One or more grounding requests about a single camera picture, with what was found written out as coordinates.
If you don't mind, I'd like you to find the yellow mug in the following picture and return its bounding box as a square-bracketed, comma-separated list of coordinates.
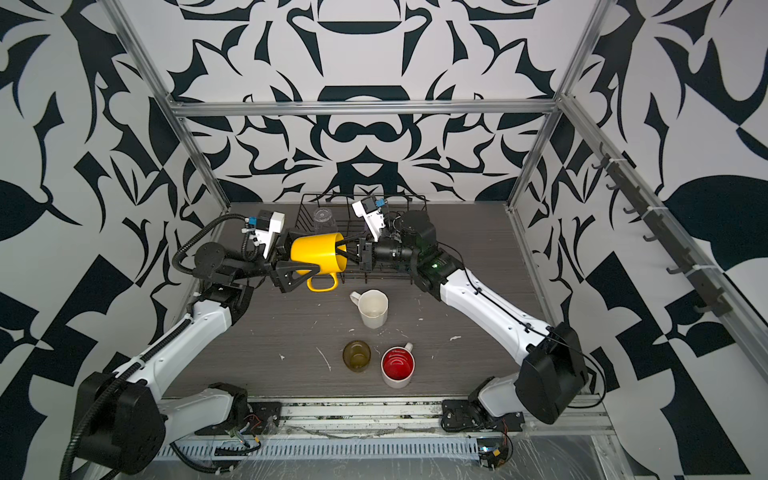
[290, 232, 348, 293]

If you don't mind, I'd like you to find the clear glass cup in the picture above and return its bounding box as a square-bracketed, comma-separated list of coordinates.
[312, 207, 338, 235]

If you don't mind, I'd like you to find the cream white cup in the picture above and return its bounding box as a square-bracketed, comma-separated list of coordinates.
[349, 289, 389, 329]

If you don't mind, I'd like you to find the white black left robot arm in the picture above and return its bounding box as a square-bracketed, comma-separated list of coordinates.
[59, 229, 337, 479]

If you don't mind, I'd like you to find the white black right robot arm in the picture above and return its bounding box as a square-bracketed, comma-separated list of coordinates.
[345, 201, 592, 425]

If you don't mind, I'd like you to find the olive glass cup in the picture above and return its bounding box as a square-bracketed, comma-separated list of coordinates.
[342, 340, 371, 372]

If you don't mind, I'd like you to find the white mug red inside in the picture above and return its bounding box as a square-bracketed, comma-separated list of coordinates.
[380, 343, 415, 389]

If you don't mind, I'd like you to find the black wire dish rack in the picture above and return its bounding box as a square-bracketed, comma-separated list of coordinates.
[289, 197, 439, 280]

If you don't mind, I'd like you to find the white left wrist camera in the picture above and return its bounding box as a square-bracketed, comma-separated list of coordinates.
[241, 210, 285, 261]

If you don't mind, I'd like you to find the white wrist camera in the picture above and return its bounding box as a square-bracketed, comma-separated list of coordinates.
[352, 195, 386, 242]
[241, 210, 285, 261]

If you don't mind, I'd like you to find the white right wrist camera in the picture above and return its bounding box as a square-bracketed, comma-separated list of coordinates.
[352, 195, 386, 242]

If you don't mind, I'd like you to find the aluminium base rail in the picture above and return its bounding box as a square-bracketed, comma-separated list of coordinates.
[161, 397, 613, 436]

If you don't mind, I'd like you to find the white slotted cable duct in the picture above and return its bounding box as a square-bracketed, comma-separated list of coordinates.
[177, 437, 480, 461]

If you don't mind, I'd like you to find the grey wall hook rail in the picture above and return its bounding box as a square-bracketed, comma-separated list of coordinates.
[593, 146, 733, 317]

